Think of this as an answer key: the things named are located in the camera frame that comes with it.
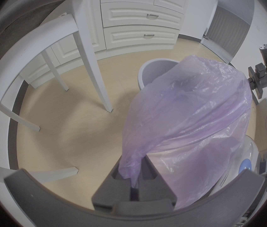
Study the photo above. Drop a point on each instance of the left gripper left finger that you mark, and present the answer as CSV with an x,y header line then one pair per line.
x,y
111,190

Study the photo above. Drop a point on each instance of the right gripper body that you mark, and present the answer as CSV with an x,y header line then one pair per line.
x,y
257,84

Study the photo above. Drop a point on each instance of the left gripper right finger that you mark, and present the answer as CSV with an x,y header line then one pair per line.
x,y
154,185

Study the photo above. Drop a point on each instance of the purple plastic bag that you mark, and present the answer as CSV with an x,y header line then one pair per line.
x,y
183,103

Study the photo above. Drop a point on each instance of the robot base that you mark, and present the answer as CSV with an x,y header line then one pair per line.
x,y
254,155

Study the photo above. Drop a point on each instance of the white trash bin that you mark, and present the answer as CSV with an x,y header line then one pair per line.
x,y
152,72

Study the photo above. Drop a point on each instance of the grey curtain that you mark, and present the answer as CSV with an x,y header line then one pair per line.
x,y
228,32

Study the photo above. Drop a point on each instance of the white wardrobe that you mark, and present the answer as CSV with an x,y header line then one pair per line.
x,y
135,15

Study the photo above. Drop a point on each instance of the white chair with grey seat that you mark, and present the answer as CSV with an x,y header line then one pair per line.
x,y
87,44

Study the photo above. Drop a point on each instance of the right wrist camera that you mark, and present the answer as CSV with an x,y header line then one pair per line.
x,y
260,68

